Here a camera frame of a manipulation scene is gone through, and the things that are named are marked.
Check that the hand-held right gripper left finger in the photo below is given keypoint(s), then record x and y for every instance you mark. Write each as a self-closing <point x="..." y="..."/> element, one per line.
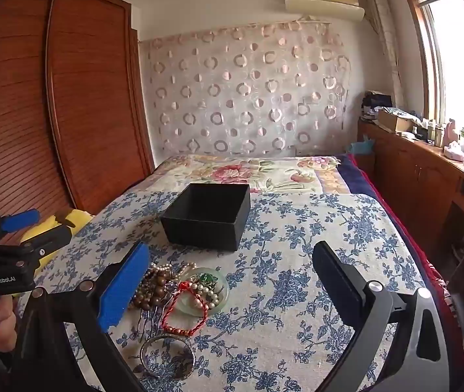
<point x="123" y="286"/>

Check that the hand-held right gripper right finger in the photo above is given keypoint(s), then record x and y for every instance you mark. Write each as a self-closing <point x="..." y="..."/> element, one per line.
<point x="334" y="273"/>

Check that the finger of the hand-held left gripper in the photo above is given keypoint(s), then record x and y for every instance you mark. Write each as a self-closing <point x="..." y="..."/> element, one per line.
<point x="21" y="220"/>
<point x="52" y="236"/>

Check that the black box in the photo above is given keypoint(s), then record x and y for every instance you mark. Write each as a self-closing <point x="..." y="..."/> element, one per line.
<point x="199" y="232"/>

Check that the yellow plush toy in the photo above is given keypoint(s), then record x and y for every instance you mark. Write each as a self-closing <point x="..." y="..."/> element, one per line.
<point x="77" y="217"/>

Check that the metal hair comb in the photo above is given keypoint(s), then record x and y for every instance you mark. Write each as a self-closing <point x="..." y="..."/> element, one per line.
<point x="152" y="321"/>

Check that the blue floral bed sheet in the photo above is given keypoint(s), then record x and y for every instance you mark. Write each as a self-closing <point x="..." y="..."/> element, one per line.
<point x="289" y="232"/>

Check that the silver metal bangle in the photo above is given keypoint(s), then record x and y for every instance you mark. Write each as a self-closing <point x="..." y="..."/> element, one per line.
<point x="144" y="353"/>

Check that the green pendant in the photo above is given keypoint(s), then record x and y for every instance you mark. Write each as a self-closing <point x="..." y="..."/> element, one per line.
<point x="206" y="279"/>

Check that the long wooden cabinet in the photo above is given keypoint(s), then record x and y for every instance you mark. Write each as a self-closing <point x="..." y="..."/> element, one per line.
<point x="411" y="171"/>

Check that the blue plastic bag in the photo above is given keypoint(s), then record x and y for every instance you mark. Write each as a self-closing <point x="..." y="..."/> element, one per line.
<point x="362" y="146"/>

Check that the pink flower quilt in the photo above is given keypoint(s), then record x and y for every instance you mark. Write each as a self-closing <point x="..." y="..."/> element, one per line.
<point x="232" y="171"/>

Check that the brown wooden wardrobe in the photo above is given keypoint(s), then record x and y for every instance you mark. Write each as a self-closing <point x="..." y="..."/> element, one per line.
<point x="93" y="90"/>

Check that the cardboard box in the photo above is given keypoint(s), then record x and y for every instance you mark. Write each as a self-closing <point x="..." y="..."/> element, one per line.
<point x="393" y="120"/>

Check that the white tissue box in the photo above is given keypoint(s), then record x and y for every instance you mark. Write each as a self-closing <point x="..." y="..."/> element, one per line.
<point x="454" y="153"/>

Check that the black bag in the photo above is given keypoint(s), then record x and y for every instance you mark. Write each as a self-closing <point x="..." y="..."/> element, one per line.
<point x="377" y="101"/>

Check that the pink bottle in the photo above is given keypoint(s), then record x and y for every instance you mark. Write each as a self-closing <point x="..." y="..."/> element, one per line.
<point x="451" y="132"/>

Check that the white bundled curtain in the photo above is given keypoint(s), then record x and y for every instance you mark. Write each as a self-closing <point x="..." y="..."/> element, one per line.
<point x="385" y="41"/>

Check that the window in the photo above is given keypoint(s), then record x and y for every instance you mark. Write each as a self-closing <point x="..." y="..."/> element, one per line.
<point x="456" y="57"/>

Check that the cream air conditioner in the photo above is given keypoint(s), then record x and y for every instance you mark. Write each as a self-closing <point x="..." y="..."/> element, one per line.
<point x="322" y="4"/>

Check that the circle-patterned wall cloth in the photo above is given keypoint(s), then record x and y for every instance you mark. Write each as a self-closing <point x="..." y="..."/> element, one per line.
<point x="248" y="90"/>

